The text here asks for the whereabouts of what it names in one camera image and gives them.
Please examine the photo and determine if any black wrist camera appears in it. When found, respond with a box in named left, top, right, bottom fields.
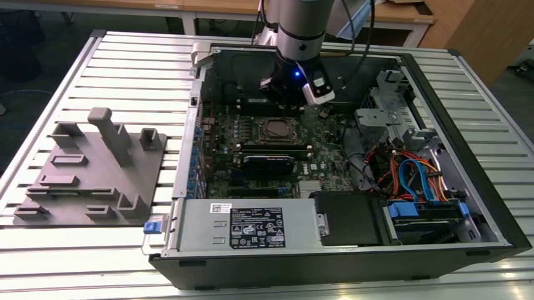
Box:
left=260, top=77, right=280, bottom=94

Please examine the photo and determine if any blue disk carrier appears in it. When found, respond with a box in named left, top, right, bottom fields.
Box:
left=386, top=201, right=472, bottom=219

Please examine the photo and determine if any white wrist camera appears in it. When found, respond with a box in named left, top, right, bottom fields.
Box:
left=300, top=70, right=338, bottom=106

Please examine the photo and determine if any blue data wire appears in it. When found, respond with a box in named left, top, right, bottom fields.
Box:
left=398, top=159, right=440, bottom=206

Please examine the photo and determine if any silver CPU green edge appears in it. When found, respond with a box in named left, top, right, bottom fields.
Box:
left=266, top=119, right=292, bottom=138

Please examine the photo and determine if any wooden desk white frame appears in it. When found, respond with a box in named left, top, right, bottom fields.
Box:
left=183, top=0, right=438, bottom=48
left=0, top=0, right=187, bottom=35

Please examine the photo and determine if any black graphics card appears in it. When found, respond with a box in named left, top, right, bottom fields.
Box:
left=241, top=154, right=297, bottom=179

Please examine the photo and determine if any black plastic shroud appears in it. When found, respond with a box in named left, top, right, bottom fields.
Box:
left=310, top=191, right=393, bottom=248

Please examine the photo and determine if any orange red wire bundle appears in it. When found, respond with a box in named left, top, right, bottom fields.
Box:
left=370, top=149, right=456, bottom=204

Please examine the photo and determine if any silver power supply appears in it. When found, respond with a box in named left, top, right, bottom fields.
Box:
left=166, top=199, right=325, bottom=253

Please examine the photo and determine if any wooden cabinet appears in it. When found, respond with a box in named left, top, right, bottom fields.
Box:
left=417, top=0, right=534, bottom=87

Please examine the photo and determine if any silver chipset heatsink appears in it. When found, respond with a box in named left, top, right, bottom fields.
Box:
left=298, top=180, right=325, bottom=192

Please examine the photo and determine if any CPU socket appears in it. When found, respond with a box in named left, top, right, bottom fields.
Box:
left=257, top=115, right=308, bottom=146

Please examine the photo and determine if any silver drive cage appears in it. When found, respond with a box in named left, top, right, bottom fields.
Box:
left=353, top=70, right=446, bottom=151

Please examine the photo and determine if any black PC case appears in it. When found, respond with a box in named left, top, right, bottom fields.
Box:
left=142, top=42, right=533, bottom=291

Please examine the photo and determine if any gray parts rack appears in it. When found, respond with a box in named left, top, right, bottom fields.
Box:
left=13, top=107, right=169, bottom=226

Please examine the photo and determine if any green motherboard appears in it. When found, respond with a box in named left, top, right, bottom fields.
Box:
left=199, top=99, right=372, bottom=200

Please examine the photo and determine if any black internal cable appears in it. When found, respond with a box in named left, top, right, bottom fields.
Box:
left=341, top=117, right=392, bottom=196

